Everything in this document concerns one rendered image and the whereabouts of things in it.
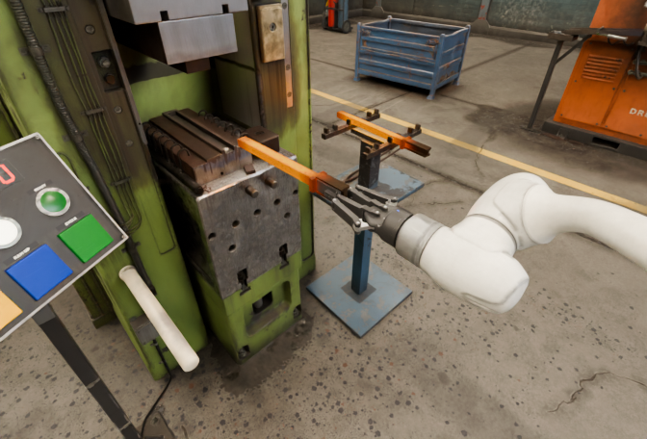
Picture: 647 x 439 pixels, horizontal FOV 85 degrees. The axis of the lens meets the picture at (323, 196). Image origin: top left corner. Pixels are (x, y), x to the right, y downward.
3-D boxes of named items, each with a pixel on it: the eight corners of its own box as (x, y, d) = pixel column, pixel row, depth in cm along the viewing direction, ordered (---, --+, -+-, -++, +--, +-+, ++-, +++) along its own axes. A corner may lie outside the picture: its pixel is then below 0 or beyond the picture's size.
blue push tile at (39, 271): (74, 272, 70) (46, 243, 68) (37, 300, 65) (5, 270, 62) (70, 273, 72) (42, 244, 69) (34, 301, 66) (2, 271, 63)
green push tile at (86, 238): (114, 239, 78) (91, 213, 75) (85, 263, 73) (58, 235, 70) (110, 241, 79) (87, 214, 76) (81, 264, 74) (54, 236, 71)
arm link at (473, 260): (415, 283, 66) (453, 238, 71) (497, 337, 57) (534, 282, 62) (417, 248, 58) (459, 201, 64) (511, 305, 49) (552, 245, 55)
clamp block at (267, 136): (281, 151, 125) (279, 134, 121) (261, 160, 120) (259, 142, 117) (261, 141, 132) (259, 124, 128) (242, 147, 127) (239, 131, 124)
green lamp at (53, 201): (72, 208, 73) (64, 191, 70) (46, 219, 70) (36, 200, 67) (68, 202, 74) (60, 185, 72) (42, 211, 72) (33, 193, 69)
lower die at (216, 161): (252, 163, 118) (249, 140, 113) (197, 186, 107) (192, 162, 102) (192, 125, 143) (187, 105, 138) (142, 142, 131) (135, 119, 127)
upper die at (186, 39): (238, 51, 98) (233, 12, 92) (168, 64, 86) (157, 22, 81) (170, 30, 122) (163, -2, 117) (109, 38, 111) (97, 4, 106)
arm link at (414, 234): (441, 252, 70) (415, 238, 73) (451, 217, 64) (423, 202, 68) (414, 277, 65) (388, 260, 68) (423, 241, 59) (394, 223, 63)
